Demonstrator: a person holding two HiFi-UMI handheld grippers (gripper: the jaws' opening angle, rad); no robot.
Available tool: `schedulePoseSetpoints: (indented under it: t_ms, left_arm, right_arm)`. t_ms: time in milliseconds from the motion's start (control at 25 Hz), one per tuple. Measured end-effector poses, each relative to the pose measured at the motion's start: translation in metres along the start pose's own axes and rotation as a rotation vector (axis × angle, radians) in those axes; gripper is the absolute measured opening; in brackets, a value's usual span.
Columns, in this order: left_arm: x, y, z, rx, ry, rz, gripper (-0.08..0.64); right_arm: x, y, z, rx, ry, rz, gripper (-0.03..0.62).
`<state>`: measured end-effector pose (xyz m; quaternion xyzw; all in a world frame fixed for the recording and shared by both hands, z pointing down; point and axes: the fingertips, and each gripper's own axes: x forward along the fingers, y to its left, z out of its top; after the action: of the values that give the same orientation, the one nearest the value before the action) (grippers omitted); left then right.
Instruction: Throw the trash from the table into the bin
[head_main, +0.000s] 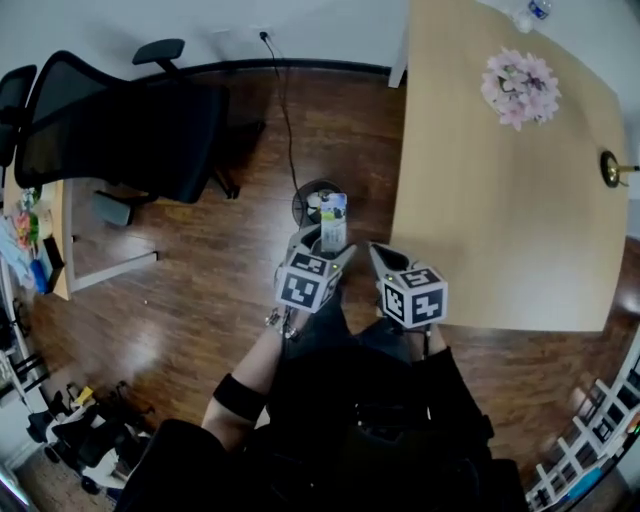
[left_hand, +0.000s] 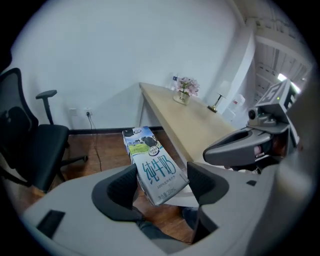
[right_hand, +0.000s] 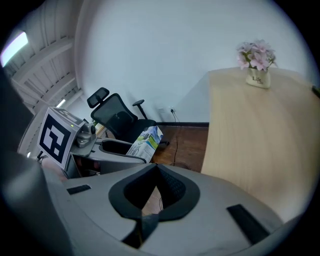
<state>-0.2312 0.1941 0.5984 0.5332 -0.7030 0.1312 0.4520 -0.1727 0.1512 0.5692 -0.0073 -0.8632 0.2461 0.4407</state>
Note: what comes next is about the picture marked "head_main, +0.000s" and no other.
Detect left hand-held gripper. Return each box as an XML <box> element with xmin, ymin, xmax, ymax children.
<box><xmin>273</xmin><ymin>223</ymin><xmax>359</xmax><ymax>315</ymax></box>

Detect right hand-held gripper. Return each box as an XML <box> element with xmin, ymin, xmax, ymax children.
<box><xmin>368</xmin><ymin>242</ymin><xmax>450</xmax><ymax>330</ymax></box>

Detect small milk carton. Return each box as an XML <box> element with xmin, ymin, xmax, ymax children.
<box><xmin>318</xmin><ymin>192</ymin><xmax>349</xmax><ymax>255</ymax></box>

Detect black round trash bin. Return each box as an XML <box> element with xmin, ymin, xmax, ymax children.
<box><xmin>291</xmin><ymin>178</ymin><xmax>349</xmax><ymax>231</ymax></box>

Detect person's right forearm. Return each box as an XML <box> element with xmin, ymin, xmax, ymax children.
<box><xmin>417</xmin><ymin>323</ymin><xmax>448</xmax><ymax>357</ymax></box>

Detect person's left forearm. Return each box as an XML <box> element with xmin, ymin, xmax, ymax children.
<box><xmin>200</xmin><ymin>322</ymin><xmax>296</xmax><ymax>454</ymax></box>

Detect beige wooden table edge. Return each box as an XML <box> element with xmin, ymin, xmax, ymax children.
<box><xmin>389</xmin><ymin>0</ymin><xmax>629</xmax><ymax>334</ymax></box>

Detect person's black top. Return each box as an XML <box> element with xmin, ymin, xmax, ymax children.
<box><xmin>114</xmin><ymin>344</ymin><xmax>529</xmax><ymax>512</ymax></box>

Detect pink flowers in white pot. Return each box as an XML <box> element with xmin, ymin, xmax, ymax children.
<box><xmin>480</xmin><ymin>46</ymin><xmax>562</xmax><ymax>132</ymax></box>

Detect black office chair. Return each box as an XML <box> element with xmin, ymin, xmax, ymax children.
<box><xmin>0</xmin><ymin>38</ymin><xmax>266</xmax><ymax>204</ymax></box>

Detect white shade brass table lamp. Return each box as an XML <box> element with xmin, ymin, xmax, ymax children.
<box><xmin>599</xmin><ymin>149</ymin><xmax>640</xmax><ymax>190</ymax></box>

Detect small white-legged desk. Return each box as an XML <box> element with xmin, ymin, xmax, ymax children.
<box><xmin>2</xmin><ymin>164</ymin><xmax>160</xmax><ymax>301</ymax></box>

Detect white shelf rack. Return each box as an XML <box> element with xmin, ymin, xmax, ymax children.
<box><xmin>524</xmin><ymin>319</ymin><xmax>640</xmax><ymax>511</ymax></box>

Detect clear plastic water bottle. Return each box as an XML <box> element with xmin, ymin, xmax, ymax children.
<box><xmin>512</xmin><ymin>0</ymin><xmax>554</xmax><ymax>34</ymax></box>

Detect pile of colourful desk clutter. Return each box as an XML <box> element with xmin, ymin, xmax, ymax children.
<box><xmin>0</xmin><ymin>187</ymin><xmax>54</xmax><ymax>295</ymax></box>

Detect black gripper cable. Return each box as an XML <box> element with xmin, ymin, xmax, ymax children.
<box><xmin>279</xmin><ymin>307</ymin><xmax>304</xmax><ymax>344</ymax></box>

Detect silver bracelet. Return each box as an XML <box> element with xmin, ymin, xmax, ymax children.
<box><xmin>264</xmin><ymin>307</ymin><xmax>301</xmax><ymax>339</ymax></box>

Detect black power cable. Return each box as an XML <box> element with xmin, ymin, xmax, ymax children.
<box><xmin>258</xmin><ymin>31</ymin><xmax>301</xmax><ymax>201</ymax></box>

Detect white table frame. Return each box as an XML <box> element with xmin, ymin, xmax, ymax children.
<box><xmin>387</xmin><ymin>22</ymin><xmax>410</xmax><ymax>90</ymax></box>

